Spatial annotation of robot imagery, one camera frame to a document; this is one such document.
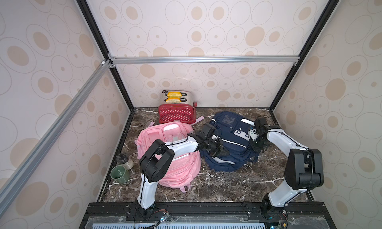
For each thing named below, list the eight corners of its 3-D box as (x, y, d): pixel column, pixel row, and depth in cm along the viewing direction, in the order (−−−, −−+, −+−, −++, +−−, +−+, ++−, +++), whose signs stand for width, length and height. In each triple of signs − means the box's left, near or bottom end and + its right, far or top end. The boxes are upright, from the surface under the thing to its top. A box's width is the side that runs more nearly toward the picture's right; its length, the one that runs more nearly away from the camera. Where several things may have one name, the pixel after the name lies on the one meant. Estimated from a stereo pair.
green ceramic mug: (114, 183, 85) (107, 178, 78) (118, 170, 90) (113, 165, 83) (129, 183, 85) (123, 178, 78) (132, 170, 90) (128, 165, 83)
